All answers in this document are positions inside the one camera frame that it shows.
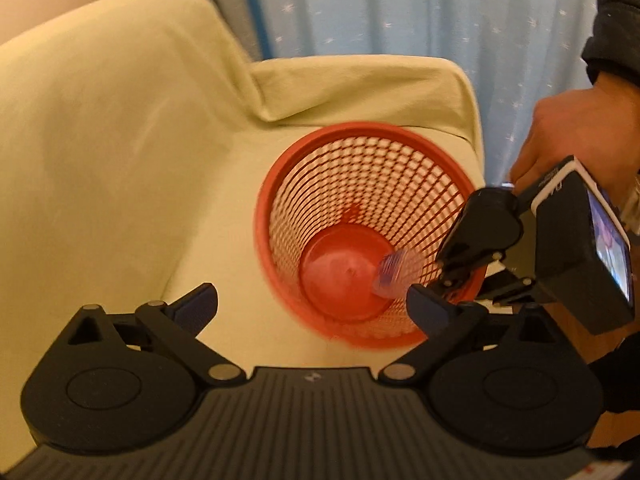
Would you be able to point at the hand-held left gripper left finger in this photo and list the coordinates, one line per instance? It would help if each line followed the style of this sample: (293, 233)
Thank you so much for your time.
(200, 302)

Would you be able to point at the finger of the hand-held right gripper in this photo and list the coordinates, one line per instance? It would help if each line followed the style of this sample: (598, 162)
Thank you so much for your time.
(505, 287)
(480, 230)

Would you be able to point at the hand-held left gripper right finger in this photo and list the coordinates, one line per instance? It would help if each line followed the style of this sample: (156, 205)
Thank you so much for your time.
(425, 307)

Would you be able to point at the small clear plastic packet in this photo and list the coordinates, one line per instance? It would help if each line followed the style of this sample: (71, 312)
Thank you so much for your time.
(393, 272)

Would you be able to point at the red plastic mesh basket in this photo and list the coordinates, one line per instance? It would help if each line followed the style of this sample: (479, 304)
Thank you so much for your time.
(345, 290)

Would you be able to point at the person's right forearm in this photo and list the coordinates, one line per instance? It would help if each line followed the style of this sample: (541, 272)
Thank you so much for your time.
(620, 20)

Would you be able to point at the person's right hand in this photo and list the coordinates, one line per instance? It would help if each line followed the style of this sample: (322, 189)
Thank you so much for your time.
(575, 120)

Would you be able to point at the pale yellow sofa cover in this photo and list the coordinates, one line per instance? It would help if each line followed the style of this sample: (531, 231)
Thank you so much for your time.
(125, 160)

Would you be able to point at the light blue starred curtain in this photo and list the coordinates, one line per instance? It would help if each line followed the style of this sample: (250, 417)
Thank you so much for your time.
(400, 10)

